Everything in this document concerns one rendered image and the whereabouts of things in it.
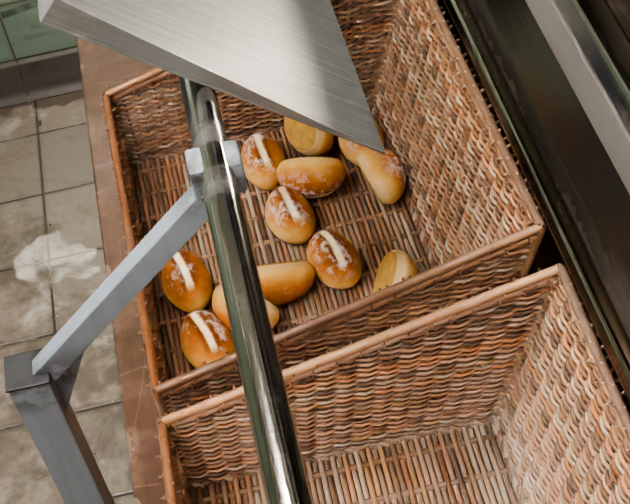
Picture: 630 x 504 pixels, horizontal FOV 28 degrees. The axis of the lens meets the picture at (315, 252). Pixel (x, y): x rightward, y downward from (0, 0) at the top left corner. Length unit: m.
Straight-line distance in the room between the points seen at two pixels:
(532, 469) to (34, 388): 0.58
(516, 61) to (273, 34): 0.30
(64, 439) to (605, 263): 0.56
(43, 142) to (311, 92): 1.75
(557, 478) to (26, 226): 1.61
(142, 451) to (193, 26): 0.62
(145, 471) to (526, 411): 0.47
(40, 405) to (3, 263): 1.45
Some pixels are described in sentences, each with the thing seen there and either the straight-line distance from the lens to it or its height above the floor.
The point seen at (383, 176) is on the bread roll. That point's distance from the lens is 1.74.
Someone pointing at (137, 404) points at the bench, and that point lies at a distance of 1.64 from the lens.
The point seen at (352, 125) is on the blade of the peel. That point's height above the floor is 1.07.
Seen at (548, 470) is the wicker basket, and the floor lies 0.68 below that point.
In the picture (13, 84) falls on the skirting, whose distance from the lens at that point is 3.02.
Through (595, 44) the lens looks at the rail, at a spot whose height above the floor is 1.44.
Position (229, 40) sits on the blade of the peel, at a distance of 1.19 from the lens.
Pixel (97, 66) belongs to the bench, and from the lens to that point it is 2.12.
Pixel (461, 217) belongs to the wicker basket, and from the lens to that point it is 1.61.
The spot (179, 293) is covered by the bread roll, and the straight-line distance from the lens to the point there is 1.67.
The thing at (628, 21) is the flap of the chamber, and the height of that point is 1.41.
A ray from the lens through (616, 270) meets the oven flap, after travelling 1.21.
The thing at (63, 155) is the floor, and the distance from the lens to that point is 2.86.
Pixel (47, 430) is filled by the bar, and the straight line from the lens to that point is 1.27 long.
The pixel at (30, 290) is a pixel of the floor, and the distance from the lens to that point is 2.60.
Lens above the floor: 1.89
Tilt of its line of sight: 48 degrees down
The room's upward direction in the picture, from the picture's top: 9 degrees counter-clockwise
